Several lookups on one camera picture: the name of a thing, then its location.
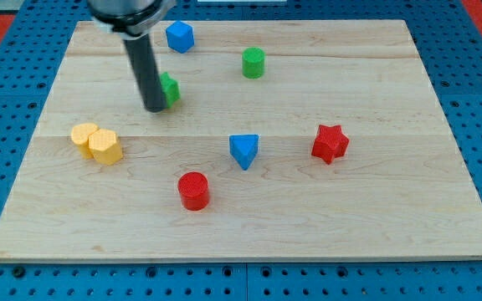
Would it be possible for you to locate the red cylinder block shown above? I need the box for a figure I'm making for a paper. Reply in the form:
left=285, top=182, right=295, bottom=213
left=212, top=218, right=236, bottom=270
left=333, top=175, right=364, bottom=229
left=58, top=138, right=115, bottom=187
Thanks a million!
left=177, top=171, right=210, bottom=211

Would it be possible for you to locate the red star block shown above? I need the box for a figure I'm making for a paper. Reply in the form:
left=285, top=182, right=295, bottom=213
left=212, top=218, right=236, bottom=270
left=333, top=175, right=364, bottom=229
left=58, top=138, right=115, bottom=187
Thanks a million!
left=311, top=125, right=350, bottom=165

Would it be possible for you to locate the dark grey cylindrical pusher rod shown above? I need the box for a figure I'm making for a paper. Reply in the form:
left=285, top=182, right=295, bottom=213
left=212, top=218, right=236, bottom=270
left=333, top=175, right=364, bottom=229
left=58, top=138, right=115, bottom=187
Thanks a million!
left=124, top=34, right=167, bottom=113

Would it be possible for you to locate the yellow hexagon block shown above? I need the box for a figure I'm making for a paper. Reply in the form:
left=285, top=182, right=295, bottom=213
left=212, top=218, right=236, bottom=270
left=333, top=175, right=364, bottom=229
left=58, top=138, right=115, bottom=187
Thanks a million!
left=89, top=129, right=124, bottom=166

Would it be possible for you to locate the blue cube block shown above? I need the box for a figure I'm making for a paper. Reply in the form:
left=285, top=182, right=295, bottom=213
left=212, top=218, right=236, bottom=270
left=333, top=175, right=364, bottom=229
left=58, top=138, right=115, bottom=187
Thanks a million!
left=166, top=21, right=194, bottom=54

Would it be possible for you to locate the green cylinder block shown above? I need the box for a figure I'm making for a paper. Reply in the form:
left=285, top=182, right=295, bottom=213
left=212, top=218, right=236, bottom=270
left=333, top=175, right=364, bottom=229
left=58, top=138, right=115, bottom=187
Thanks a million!
left=242, top=47, right=265, bottom=79

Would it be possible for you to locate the green star block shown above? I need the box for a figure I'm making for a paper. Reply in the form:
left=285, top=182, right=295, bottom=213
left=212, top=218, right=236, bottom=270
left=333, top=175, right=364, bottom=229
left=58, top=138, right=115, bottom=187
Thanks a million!
left=160, top=72, right=181, bottom=108

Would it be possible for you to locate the blue triangle block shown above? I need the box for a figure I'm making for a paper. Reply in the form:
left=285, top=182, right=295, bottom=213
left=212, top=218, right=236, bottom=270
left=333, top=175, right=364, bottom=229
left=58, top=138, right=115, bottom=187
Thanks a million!
left=229, top=134, right=259, bottom=171

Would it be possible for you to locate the yellow cylinder block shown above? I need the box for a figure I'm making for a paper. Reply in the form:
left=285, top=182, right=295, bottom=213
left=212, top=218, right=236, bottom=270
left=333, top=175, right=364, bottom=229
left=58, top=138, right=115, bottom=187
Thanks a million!
left=70, top=123, right=99, bottom=159

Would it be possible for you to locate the light wooden board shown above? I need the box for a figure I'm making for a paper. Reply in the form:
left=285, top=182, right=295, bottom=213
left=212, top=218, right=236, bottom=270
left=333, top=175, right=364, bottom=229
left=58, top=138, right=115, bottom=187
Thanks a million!
left=0, top=19, right=482, bottom=263

